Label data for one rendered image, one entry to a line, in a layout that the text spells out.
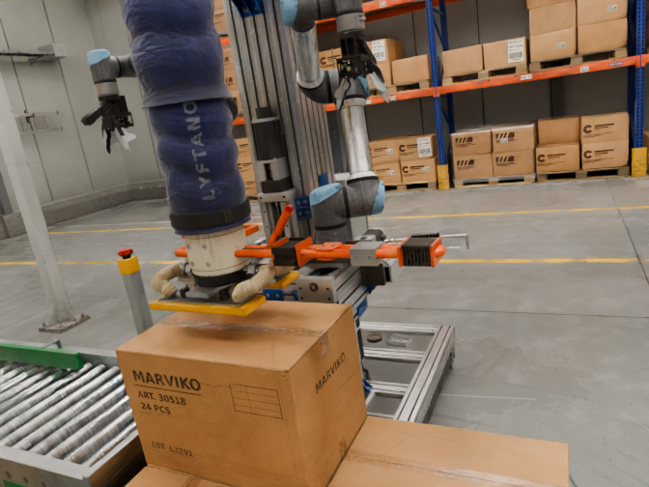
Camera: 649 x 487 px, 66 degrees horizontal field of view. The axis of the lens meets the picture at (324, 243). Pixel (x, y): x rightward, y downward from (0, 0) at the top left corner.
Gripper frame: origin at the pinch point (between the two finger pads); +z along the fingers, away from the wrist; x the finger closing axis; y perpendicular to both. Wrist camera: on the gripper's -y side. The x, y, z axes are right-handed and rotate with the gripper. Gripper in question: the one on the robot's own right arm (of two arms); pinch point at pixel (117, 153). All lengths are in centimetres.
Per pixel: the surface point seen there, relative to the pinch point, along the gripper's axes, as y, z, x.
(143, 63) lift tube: -19, -22, -62
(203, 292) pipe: -18, 38, -64
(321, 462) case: -11, 86, -92
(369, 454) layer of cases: 5, 94, -95
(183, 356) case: -26, 54, -61
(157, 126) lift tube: -17, -7, -60
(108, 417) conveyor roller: -27, 95, 4
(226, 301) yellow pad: -16, 41, -71
